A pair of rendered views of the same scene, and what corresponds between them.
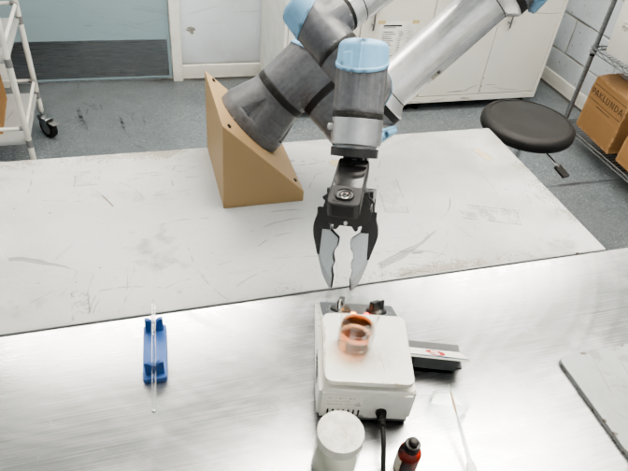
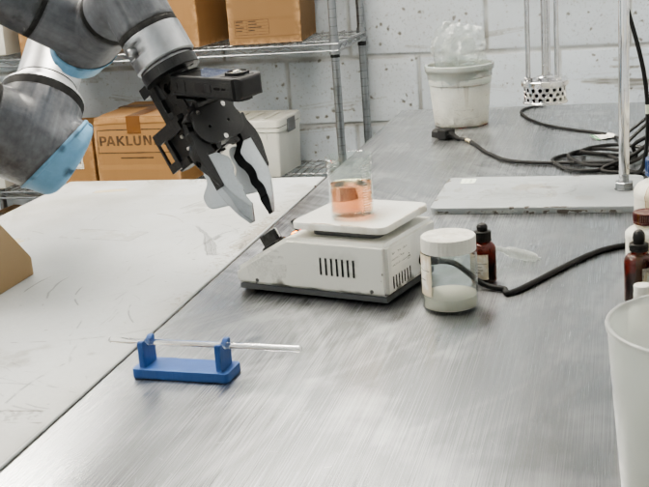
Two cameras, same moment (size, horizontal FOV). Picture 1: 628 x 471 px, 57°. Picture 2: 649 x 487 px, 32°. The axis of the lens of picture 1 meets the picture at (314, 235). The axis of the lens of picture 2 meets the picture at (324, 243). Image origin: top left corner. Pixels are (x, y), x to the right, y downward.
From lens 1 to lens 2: 1.01 m
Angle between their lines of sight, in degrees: 53
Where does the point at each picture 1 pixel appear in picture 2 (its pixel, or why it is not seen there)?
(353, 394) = (404, 239)
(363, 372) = (391, 215)
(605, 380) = (472, 199)
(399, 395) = (425, 224)
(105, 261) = not seen: outside the picture
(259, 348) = (254, 321)
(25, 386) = (130, 458)
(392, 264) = (216, 249)
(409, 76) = not seen: hidden behind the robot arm
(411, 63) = not seen: hidden behind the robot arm
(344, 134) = (166, 40)
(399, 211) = (139, 235)
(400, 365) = (400, 204)
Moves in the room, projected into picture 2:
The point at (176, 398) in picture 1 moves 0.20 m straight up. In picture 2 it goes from (275, 367) to (256, 163)
